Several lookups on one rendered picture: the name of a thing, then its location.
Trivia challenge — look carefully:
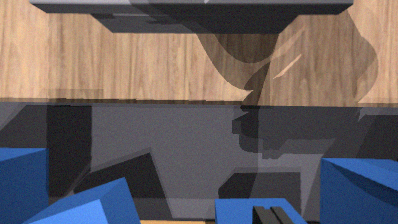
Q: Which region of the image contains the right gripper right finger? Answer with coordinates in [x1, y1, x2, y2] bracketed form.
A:
[268, 206, 294, 224]

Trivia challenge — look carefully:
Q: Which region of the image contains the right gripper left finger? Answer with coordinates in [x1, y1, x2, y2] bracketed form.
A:
[252, 206, 277, 224]

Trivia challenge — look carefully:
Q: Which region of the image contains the tall dark blue block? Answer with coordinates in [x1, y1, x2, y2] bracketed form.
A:
[0, 148, 49, 224]
[215, 198, 307, 224]
[320, 158, 398, 224]
[22, 177, 141, 224]

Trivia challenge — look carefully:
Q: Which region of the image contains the grey crate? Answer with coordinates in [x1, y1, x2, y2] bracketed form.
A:
[29, 0, 354, 34]

